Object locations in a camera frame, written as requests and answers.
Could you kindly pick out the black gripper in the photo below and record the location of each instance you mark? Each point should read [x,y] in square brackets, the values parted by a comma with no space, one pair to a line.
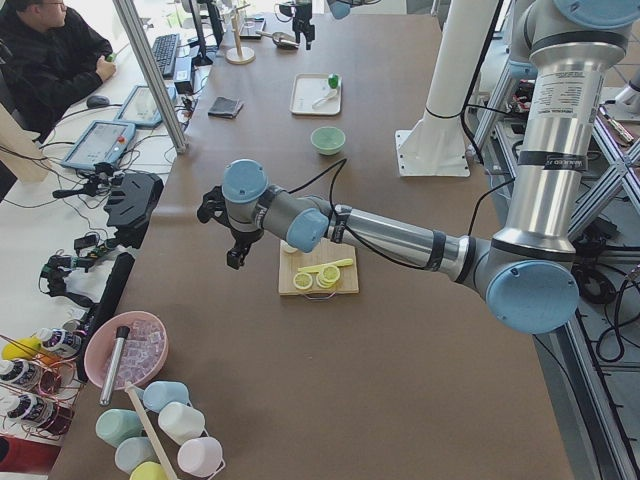
[302,22]
[242,241]

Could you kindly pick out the white ceramic spoon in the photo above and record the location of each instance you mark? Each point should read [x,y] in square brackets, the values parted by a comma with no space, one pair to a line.
[330,95]

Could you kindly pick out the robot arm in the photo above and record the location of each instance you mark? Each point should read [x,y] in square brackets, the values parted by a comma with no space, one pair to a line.
[301,14]
[523,272]

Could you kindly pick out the mint green bowl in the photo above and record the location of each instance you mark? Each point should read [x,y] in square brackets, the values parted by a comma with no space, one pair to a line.
[328,140]

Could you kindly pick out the pink bowl with ice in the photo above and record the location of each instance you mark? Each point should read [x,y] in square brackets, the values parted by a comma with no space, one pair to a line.
[144,354]

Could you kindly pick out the metal scoop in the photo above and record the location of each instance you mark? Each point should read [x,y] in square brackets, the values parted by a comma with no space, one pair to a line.
[280,39]

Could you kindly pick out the green lime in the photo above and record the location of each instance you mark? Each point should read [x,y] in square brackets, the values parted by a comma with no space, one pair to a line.
[333,81]

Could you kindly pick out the cream rabbit tray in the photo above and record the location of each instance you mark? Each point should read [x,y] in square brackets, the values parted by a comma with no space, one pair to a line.
[307,88]

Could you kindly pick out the wooden mug tree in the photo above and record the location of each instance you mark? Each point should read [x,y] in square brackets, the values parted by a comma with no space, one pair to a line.
[238,55]

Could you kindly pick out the single lemon slice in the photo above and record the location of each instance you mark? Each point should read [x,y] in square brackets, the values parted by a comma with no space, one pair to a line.
[303,281]

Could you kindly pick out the bamboo cutting board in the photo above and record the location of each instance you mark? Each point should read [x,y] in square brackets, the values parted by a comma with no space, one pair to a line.
[324,252]

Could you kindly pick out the lemon slice stack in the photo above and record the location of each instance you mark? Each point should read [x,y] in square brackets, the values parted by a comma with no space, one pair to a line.
[328,277]

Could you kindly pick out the grey folded cloth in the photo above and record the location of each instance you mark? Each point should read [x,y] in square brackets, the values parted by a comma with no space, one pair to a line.
[223,107]

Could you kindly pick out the black monitor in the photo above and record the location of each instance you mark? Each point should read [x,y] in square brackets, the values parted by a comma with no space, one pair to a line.
[206,53]

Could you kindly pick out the yellow plastic knife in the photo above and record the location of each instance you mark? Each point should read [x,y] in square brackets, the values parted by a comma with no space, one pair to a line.
[319,267]

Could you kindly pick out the steel muddler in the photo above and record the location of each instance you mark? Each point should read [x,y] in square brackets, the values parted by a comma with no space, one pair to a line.
[108,386]

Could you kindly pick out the black keyboard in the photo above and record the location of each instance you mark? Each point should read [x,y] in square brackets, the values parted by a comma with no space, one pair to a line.
[164,50]

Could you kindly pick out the light blue cup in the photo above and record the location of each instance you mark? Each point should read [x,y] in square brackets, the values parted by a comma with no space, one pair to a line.
[159,394]

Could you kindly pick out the white cup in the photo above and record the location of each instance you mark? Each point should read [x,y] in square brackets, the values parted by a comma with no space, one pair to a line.
[181,422]

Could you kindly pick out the near teach pendant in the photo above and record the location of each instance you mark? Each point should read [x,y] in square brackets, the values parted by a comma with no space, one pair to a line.
[102,142]

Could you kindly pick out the teach pendant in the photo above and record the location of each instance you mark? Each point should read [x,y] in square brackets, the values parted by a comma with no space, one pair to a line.
[102,142]
[140,109]

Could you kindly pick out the far teach pendant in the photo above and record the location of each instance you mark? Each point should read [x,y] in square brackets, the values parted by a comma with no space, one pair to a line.
[140,109]

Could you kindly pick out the pink cup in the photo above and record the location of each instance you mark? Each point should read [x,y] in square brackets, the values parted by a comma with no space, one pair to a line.
[201,457]

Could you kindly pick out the green cup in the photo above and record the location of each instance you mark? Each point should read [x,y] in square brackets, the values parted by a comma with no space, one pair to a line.
[114,426]

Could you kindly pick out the computer mouse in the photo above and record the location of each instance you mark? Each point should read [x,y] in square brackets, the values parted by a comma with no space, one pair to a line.
[97,101]

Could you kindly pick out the pale blue cup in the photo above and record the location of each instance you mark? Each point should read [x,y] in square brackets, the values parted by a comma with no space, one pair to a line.
[132,452]

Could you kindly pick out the yellow cup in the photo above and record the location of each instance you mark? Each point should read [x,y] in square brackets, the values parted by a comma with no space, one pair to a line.
[148,471]

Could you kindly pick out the seated person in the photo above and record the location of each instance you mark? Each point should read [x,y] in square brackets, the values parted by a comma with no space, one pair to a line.
[57,60]

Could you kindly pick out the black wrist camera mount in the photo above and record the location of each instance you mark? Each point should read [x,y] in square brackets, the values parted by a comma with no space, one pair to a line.
[213,207]

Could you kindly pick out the aluminium frame post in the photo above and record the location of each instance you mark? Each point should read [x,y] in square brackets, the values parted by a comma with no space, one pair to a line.
[132,25]

